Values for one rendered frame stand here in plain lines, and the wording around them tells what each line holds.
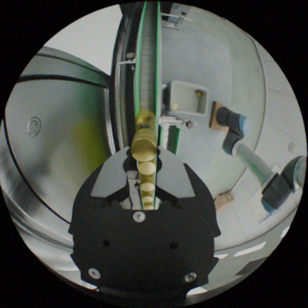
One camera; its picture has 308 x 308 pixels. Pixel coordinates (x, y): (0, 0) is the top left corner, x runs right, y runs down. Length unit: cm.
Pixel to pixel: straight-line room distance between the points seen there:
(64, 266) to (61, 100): 25
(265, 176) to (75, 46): 63
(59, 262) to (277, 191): 54
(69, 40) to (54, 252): 30
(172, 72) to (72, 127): 56
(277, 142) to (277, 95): 146
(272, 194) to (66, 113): 58
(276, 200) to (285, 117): 341
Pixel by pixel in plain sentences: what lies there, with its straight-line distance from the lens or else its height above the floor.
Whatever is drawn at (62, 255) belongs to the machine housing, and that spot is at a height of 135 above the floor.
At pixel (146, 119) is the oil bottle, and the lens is 21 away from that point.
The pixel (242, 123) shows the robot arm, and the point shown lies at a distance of 56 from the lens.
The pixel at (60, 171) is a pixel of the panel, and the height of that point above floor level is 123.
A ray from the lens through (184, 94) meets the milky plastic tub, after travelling 57.
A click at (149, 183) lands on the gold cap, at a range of 20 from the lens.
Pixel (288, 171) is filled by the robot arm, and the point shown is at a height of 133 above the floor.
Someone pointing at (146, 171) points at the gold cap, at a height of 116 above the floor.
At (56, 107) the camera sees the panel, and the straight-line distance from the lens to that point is 16.
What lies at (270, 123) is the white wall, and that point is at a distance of 377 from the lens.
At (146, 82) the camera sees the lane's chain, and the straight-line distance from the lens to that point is 43.
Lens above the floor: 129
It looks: 58 degrees down
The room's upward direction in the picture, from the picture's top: 174 degrees clockwise
